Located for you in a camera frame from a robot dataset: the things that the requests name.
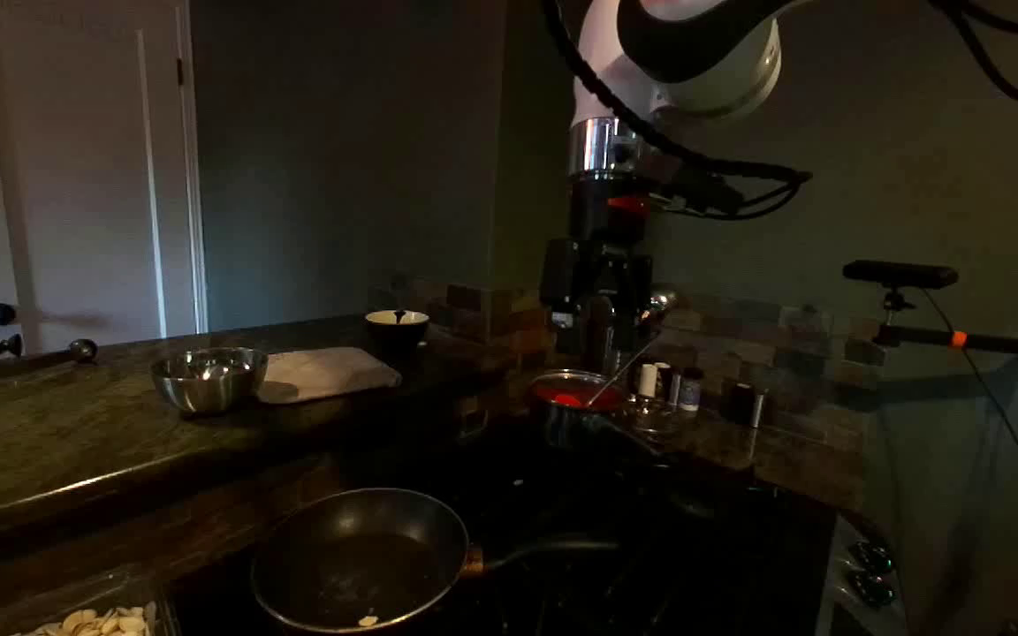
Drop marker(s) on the red pot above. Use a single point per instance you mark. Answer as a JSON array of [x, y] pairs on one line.
[[568, 399]]

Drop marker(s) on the dark rod with ball end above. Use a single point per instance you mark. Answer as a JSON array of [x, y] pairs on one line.
[[27, 355]]

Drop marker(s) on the black frying pan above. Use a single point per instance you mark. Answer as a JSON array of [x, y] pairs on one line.
[[355, 560]]

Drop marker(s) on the white salt shaker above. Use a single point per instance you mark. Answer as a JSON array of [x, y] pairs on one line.
[[650, 384]]

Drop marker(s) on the dark pepper shaker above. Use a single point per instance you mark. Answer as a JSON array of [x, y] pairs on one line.
[[686, 388]]

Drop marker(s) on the black stove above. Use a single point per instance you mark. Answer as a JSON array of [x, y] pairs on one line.
[[674, 553]]

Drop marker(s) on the white food pieces tray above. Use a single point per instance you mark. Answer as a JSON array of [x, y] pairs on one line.
[[91, 620]]

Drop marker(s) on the black camera on stand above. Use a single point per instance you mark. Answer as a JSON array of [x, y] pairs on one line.
[[898, 278]]

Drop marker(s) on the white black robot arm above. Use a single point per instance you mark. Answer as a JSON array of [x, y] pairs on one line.
[[696, 47]]

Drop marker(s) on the silver metal bowl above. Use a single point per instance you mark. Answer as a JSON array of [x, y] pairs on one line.
[[211, 378]]

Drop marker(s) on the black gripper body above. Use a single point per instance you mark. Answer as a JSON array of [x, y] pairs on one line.
[[619, 278]]

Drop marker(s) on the stove knob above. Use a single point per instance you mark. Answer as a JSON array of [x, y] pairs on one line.
[[875, 586], [875, 557]]

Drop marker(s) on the metal utensil in pot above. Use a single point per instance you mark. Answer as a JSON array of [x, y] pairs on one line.
[[619, 374]]

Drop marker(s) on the dark cup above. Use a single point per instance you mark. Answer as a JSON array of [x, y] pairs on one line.
[[746, 405]]

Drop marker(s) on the white door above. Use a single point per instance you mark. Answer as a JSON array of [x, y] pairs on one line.
[[72, 179]]

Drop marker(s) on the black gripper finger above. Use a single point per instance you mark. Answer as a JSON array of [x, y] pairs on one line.
[[596, 341], [630, 341]]

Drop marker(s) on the white cutting board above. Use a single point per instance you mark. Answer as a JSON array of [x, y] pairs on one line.
[[324, 372]]

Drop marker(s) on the small black bowl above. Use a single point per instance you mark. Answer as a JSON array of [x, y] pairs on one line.
[[396, 329]]

